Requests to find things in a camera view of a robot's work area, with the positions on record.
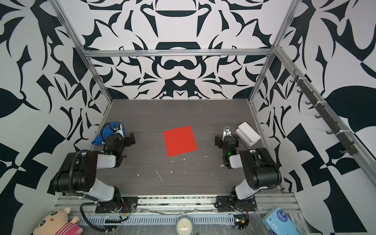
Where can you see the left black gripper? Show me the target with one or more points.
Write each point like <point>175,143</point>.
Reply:
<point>126,140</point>

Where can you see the round analog clock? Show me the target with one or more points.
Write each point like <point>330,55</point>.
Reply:
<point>184,226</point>

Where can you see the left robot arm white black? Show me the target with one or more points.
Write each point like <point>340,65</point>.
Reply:
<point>78,174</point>

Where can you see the blue cloth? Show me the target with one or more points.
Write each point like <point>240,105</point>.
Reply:
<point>105,132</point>

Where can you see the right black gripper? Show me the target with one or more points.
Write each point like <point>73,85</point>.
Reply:
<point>221,141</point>

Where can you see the red square paper sheet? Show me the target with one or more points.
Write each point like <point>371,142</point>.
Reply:
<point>179,141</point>

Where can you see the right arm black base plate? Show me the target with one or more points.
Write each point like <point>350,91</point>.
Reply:
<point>227,204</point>

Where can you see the black wall hook rack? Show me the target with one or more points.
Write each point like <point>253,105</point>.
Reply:
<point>336,126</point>

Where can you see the white rectangular box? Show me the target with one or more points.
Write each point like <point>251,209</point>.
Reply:
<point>247,134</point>

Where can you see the pink plush toy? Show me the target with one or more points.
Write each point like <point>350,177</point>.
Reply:
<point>57,223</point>

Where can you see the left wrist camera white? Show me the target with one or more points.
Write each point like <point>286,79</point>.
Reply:
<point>118,129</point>

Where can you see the blue tissue pack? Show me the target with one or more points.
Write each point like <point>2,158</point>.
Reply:
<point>279,223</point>

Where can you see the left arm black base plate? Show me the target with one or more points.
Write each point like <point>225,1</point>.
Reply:
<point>123,205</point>

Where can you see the white slotted cable duct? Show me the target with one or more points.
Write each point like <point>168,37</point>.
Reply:
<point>199,219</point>

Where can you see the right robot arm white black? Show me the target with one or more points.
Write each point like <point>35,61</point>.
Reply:
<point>260,170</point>

